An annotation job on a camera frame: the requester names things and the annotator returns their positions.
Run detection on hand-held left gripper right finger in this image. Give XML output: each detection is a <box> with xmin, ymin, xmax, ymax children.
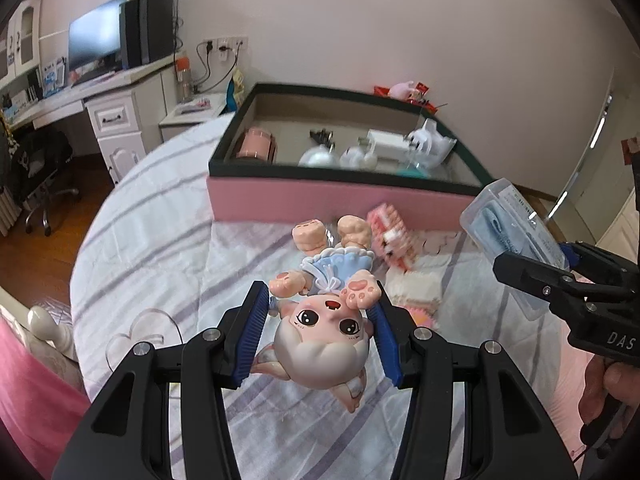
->
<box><xmin>367</xmin><ymin>282</ymin><xmax>583</xmax><ymax>480</ymax></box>

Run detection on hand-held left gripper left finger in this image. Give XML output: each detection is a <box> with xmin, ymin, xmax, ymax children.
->
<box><xmin>50</xmin><ymin>280</ymin><xmax>273</xmax><ymax>480</ymax></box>

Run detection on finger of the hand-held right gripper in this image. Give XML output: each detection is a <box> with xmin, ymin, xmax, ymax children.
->
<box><xmin>559</xmin><ymin>241</ymin><xmax>640</xmax><ymax>291</ymax></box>
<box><xmin>492</xmin><ymin>251</ymin><xmax>581</xmax><ymax>313</ymax></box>

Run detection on clear plastic box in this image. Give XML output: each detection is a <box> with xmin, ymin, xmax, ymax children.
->
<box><xmin>460</xmin><ymin>178</ymin><xmax>571</xmax><ymax>321</ymax></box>

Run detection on pink rabbit doll figure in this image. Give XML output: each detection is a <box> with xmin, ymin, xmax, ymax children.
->
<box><xmin>250</xmin><ymin>215</ymin><xmax>386</xmax><ymax>413</ymax></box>

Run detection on pink block toy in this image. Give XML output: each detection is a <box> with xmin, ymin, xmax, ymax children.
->
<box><xmin>367</xmin><ymin>203</ymin><xmax>418</xmax><ymax>271</ymax></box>

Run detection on pink storage box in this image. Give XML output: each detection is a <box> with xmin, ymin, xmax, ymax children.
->
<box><xmin>207</xmin><ymin>81</ymin><xmax>496</xmax><ymax>233</ymax></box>

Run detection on blue liquid glass bottle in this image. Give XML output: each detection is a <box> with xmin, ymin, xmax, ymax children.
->
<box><xmin>397</xmin><ymin>157</ymin><xmax>433</xmax><ymax>179</ymax></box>

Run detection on white round device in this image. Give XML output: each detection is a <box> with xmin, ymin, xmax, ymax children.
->
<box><xmin>405</xmin><ymin>119</ymin><xmax>458</xmax><ymax>166</ymax></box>

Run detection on white bear figure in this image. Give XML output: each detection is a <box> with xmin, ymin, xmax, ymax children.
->
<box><xmin>340</xmin><ymin>145</ymin><xmax>378</xmax><ymax>171</ymax></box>

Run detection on pink glass jar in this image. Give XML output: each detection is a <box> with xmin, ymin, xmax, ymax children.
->
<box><xmin>235</xmin><ymin>127</ymin><xmax>278</xmax><ymax>163</ymax></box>

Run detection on white round figure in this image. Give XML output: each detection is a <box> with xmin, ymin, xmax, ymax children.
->
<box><xmin>298</xmin><ymin>145</ymin><xmax>338</xmax><ymax>168</ymax></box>

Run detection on white charger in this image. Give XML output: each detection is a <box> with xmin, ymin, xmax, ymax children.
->
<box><xmin>367</xmin><ymin>129</ymin><xmax>408</xmax><ymax>158</ymax></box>

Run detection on person's right hand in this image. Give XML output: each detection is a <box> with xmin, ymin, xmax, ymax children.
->
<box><xmin>579</xmin><ymin>359</ymin><xmax>640</xmax><ymax>425</ymax></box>

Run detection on white wardrobe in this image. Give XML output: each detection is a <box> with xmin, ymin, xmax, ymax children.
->
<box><xmin>597</xmin><ymin>192</ymin><xmax>640</xmax><ymax>261</ymax></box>

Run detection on white pink block plate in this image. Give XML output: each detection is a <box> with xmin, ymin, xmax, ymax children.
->
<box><xmin>390</xmin><ymin>260</ymin><xmax>444</xmax><ymax>328</ymax></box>

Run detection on pink printed quilt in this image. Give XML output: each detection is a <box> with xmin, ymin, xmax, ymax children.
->
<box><xmin>542</xmin><ymin>305</ymin><xmax>608</xmax><ymax>480</ymax></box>

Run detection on white door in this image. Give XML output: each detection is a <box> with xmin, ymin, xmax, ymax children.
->
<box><xmin>545</xmin><ymin>60</ymin><xmax>640</xmax><ymax>221</ymax></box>

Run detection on white bedside table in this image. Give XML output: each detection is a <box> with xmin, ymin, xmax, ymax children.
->
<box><xmin>159</xmin><ymin>92</ymin><xmax>236</xmax><ymax>141</ymax></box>

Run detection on teal bag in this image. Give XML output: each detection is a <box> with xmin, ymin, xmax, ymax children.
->
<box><xmin>226</xmin><ymin>71</ymin><xmax>246</xmax><ymax>111</ymax></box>

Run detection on white desk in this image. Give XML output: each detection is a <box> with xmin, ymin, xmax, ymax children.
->
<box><xmin>0</xmin><ymin>52</ymin><xmax>183</xmax><ymax>183</ymax></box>

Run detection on orange cap bottle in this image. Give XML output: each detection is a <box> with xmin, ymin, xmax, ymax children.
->
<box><xmin>175</xmin><ymin>52</ymin><xmax>193</xmax><ymax>103</ymax></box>

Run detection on black office chair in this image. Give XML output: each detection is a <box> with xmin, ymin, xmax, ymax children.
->
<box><xmin>0</xmin><ymin>125</ymin><xmax>81</xmax><ymax>236</ymax></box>

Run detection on black speakers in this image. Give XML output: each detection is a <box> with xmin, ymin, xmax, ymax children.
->
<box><xmin>120</xmin><ymin>0</ymin><xmax>176</xmax><ymax>68</ymax></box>

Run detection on blue white box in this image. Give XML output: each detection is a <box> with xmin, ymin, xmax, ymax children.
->
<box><xmin>42</xmin><ymin>57</ymin><xmax>68</xmax><ymax>96</ymax></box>

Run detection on black computer monitor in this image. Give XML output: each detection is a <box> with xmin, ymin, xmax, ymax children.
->
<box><xmin>67</xmin><ymin>0</ymin><xmax>128</xmax><ymax>73</ymax></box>

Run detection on white glass door cabinet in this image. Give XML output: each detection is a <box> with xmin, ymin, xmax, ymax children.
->
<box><xmin>0</xmin><ymin>0</ymin><xmax>43</xmax><ymax>81</ymax></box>

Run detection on white bed post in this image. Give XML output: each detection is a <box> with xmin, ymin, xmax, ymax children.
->
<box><xmin>27</xmin><ymin>305</ymin><xmax>78</xmax><ymax>361</ymax></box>

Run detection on white wall outlets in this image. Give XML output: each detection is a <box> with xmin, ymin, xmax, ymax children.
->
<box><xmin>202</xmin><ymin>35</ymin><xmax>249</xmax><ymax>53</ymax></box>

